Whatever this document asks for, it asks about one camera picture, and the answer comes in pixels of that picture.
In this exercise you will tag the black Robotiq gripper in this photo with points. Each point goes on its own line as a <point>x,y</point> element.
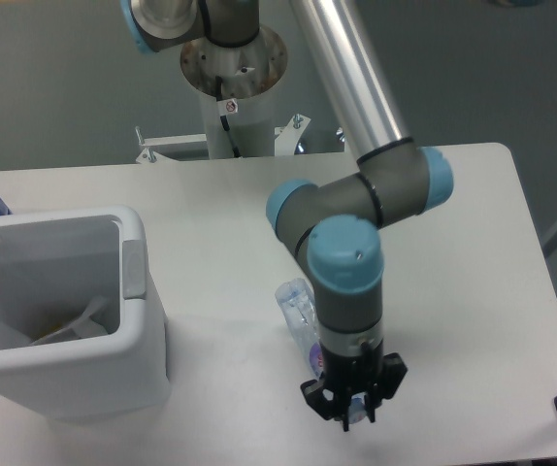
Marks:
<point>368,372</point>

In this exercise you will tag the crushed clear plastic bottle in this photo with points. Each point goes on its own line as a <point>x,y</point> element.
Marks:
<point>296,302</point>

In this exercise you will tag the white cardboard box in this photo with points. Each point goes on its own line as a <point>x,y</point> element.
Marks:
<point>82,327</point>

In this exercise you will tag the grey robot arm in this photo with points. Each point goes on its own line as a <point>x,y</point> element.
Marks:
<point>331,230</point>

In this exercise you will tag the white trash can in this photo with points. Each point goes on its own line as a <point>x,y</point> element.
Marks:
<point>51,265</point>

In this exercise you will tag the white metal bracket middle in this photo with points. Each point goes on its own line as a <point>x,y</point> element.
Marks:
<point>289,138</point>

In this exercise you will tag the white metal frame left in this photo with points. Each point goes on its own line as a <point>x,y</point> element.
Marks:
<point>178,148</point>

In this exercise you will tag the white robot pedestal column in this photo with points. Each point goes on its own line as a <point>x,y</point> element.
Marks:
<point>237,89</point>

